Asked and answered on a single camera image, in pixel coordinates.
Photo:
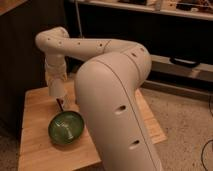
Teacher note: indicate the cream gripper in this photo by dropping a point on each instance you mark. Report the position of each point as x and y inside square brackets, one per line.
[55, 81]

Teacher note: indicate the white ceramic cup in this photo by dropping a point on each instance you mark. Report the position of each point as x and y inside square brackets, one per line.
[68, 102]

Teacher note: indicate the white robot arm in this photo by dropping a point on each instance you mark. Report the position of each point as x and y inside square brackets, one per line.
[105, 88]

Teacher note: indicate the green ceramic bowl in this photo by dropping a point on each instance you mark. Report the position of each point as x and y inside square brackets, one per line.
[65, 127]

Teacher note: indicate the wooden table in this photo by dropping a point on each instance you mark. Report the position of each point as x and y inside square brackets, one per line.
[46, 146]

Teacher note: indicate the black handle on shelf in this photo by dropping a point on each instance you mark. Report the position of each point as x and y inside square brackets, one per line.
[188, 64]

